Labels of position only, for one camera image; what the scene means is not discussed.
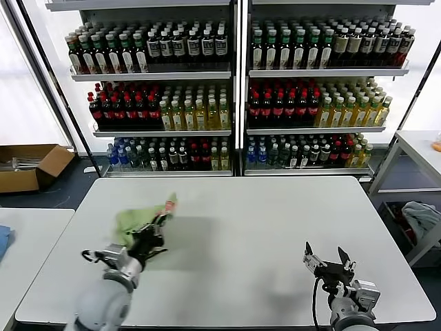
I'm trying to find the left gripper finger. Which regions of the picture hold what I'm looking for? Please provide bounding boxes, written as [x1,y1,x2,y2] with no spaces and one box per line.
[154,217,172,239]
[132,220,162,239]

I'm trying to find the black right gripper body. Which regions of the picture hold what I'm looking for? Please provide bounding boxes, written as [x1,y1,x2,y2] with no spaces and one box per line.
[314,262,355,294]

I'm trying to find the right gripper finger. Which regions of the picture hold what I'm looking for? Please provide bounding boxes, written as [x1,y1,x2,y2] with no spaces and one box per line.
[339,245,356,275]
[303,241,327,273]

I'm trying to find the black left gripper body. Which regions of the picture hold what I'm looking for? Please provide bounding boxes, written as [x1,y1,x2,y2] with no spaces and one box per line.
[130,231,168,266]

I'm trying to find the green polo shirt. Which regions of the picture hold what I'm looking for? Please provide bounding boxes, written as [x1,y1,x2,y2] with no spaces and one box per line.
[113,192,180,249]

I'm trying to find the dark storage bin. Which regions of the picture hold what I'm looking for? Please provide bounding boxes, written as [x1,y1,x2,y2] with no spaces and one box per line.
[377,201,441,258]

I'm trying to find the red crumpled cloth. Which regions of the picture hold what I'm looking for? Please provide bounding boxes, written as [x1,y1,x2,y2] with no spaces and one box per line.
[399,206,416,244]

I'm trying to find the cola bottle red cap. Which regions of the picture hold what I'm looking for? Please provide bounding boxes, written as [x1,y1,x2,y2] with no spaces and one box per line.
[248,91,262,128]
[123,95,137,128]
[307,91,320,128]
[112,95,125,128]
[329,140,341,167]
[100,95,114,128]
[189,143,201,170]
[200,143,212,170]
[135,95,149,128]
[88,92,103,128]
[296,91,309,128]
[260,91,273,128]
[284,91,296,128]
[271,91,285,128]
[340,140,351,167]
[147,95,161,128]

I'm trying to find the light grey crumpled cloth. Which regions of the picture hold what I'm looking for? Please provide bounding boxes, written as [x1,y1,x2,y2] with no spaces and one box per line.
[401,201,441,249]

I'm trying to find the brown cardboard box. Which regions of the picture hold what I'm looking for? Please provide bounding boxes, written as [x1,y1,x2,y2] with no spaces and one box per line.
[0,143,76,194]

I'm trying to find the blue folded cloth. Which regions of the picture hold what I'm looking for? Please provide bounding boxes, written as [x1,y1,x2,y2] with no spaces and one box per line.
[0,224,14,263]

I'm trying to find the silver metal parts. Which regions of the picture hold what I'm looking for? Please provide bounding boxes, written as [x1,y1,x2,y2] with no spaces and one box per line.
[0,157,42,172]

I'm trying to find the grey metal shelf rack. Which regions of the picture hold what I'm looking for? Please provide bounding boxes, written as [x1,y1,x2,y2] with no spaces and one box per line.
[240,0,435,182]
[46,0,242,179]

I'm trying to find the black slanted pole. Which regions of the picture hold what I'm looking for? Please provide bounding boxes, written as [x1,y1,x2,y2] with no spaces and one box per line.
[13,0,104,175]
[387,44,441,165]

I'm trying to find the tea bottle green cap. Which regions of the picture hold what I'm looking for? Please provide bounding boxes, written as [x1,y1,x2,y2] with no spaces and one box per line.
[68,35,85,75]
[307,30,321,69]
[105,33,123,74]
[132,32,149,74]
[264,30,278,70]
[293,30,307,70]
[92,33,110,74]
[320,30,334,68]
[250,30,265,70]
[278,30,293,70]
[119,32,136,74]
[79,34,97,75]

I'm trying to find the dark drink bottle white label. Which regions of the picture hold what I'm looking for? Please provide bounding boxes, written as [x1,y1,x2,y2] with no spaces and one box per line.
[360,28,376,68]
[147,31,161,65]
[187,30,201,65]
[386,28,402,67]
[373,28,389,68]
[201,30,214,65]
[160,30,174,65]
[214,29,228,65]
[172,30,186,65]
[399,27,416,66]

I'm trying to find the dark drink bottle beige label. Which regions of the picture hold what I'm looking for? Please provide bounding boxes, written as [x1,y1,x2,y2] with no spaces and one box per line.
[347,28,362,68]
[334,28,349,68]

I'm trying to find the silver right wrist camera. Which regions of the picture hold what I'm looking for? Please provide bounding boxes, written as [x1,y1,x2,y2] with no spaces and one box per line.
[354,279,382,311]

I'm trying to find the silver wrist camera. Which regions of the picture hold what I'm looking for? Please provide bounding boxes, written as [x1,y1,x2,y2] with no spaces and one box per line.
[103,243,128,268]
[354,279,382,311]

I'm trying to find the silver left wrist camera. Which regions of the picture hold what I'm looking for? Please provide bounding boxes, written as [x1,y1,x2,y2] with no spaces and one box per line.
[103,243,128,268]

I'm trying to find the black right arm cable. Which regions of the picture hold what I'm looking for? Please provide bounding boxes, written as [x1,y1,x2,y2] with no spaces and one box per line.
[311,277,331,331]

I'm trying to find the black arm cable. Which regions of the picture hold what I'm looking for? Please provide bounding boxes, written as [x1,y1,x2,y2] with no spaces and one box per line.
[311,277,331,331]
[81,250,107,265]

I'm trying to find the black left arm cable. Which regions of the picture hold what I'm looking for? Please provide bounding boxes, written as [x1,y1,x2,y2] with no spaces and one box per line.
[81,250,107,265]

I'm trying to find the white side table grey frame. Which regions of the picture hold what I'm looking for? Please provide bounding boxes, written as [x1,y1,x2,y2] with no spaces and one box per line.
[367,130,441,268]

